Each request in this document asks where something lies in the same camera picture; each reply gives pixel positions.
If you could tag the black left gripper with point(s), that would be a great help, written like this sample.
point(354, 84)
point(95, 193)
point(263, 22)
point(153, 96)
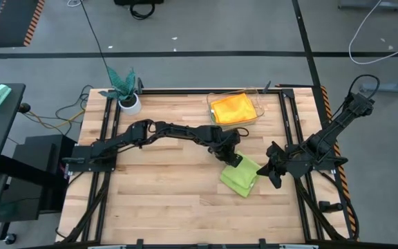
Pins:
point(225, 143)

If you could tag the green snake plant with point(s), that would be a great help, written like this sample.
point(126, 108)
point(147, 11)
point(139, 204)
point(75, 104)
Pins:
point(121, 84)

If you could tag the clear plastic bin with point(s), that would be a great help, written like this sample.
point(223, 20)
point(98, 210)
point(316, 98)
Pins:
point(261, 110)

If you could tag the black equipment cabinet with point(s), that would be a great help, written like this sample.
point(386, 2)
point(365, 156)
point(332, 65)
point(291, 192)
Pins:
point(29, 155)

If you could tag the black caster wheel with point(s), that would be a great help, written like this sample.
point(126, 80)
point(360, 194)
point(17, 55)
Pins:
point(10, 238)

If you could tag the lime microfiber towel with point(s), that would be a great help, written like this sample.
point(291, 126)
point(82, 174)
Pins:
point(242, 176)

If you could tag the black floor tape strip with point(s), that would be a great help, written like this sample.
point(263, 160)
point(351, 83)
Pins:
point(304, 38)
point(185, 54)

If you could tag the small black bracket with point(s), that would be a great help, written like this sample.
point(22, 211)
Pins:
point(139, 84)
point(267, 86)

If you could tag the orange microfiber towel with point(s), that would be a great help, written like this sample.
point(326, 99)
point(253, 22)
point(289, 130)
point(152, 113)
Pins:
point(233, 109)

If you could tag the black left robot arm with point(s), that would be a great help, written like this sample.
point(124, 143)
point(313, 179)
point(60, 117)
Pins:
point(171, 131)

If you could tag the black aluminium table frame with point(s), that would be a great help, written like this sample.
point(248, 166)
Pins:
point(185, 91)

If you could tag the black cylindrical post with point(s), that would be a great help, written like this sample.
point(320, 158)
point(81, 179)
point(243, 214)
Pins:
point(330, 207)

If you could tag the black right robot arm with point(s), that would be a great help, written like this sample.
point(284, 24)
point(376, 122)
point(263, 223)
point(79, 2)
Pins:
point(337, 124)

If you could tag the black hazard-edged floor mat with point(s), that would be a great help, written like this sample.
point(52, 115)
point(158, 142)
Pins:
point(12, 20)

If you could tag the orange black hazard strip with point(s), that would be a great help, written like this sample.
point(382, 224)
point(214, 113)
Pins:
point(340, 180)

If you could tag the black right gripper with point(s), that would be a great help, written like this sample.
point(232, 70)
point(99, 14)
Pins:
point(290, 160)

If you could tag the white plant pot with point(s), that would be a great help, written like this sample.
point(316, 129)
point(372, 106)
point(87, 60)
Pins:
point(131, 108)

